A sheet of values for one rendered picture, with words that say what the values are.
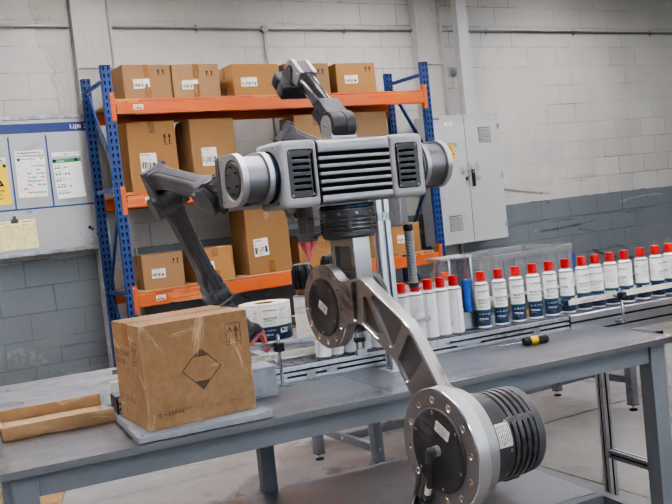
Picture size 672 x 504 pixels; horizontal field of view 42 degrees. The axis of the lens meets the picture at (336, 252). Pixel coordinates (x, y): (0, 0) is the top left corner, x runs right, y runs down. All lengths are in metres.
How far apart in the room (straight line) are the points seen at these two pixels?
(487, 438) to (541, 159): 7.82
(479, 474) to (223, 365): 0.92
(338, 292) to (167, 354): 0.52
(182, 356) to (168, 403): 0.12
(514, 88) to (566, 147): 0.91
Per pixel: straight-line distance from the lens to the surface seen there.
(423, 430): 1.75
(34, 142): 6.86
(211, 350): 2.32
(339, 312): 2.01
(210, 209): 2.15
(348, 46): 8.14
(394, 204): 2.77
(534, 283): 3.24
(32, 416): 2.80
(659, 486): 3.17
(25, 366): 6.97
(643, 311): 3.54
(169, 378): 2.28
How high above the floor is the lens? 1.37
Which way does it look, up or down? 3 degrees down
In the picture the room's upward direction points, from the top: 6 degrees counter-clockwise
